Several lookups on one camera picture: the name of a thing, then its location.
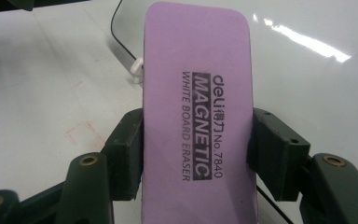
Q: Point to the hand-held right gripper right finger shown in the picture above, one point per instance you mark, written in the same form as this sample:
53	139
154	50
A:
276	152

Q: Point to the white whiteboard with black edge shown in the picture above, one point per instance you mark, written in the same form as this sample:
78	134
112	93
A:
298	99

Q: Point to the white plastic board stand clip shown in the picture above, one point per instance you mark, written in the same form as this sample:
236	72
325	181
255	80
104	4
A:
137	70

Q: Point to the purple whiteboard eraser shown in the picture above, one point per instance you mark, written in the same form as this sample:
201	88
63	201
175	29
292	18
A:
199	93

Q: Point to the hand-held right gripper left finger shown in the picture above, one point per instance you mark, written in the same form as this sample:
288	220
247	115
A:
122	155

